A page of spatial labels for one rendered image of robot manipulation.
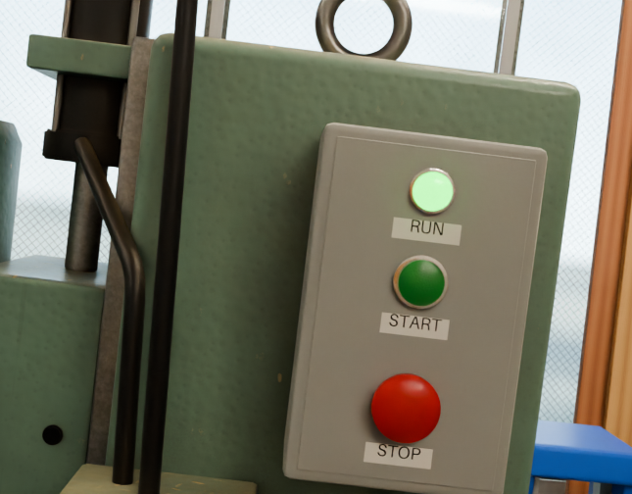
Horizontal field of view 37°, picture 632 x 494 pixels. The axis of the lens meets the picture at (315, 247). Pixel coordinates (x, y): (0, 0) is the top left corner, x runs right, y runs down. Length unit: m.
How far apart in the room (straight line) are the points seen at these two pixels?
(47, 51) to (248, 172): 0.15
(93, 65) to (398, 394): 0.27
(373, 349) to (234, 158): 0.12
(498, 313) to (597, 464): 0.92
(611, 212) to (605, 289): 0.15
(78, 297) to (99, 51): 0.14
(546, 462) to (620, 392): 0.66
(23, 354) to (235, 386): 0.13
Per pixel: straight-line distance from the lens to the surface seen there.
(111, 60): 0.56
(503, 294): 0.42
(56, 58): 0.56
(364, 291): 0.41
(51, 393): 0.54
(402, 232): 0.41
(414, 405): 0.41
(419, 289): 0.41
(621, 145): 1.96
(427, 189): 0.41
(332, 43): 0.58
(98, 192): 0.51
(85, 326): 0.53
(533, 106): 0.49
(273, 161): 0.47
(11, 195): 0.61
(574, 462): 1.32
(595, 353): 1.95
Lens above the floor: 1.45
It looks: 3 degrees down
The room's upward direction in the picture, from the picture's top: 7 degrees clockwise
